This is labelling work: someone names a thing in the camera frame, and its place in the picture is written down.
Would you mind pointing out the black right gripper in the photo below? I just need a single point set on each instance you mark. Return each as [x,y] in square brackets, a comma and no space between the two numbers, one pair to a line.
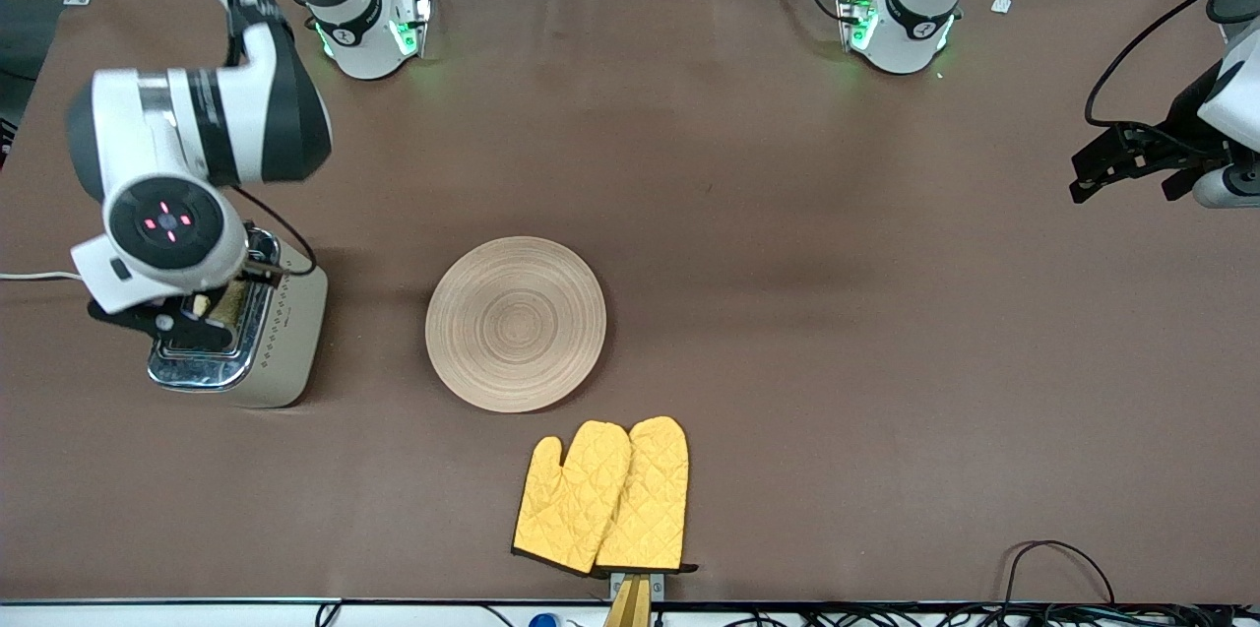
[261,242]

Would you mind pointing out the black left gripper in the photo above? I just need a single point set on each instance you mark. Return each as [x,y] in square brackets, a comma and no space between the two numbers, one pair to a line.
[1184,129]

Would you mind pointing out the brown bread slice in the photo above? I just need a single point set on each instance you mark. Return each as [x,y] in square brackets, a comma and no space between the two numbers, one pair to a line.
[228,307]

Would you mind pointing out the round wooden plate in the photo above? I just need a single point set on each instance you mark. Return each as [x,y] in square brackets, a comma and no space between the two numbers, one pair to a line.
[517,324]

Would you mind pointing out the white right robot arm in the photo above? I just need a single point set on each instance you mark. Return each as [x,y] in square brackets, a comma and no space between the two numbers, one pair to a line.
[157,115]

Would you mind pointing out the chrome and beige toaster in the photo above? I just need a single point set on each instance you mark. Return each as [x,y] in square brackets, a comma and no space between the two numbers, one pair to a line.
[290,351]

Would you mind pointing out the brown table cover sheet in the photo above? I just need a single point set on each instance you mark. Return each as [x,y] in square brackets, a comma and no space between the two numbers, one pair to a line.
[787,214]

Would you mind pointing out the yellow quilted oven mitt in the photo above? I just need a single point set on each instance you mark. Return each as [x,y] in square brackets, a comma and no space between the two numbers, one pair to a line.
[655,499]
[571,509]

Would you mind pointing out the yellow wooden stick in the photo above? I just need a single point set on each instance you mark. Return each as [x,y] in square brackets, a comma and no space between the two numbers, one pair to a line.
[628,607]

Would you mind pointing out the grey metal clamp bracket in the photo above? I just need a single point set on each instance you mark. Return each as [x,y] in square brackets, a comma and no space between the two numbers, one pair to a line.
[658,586]

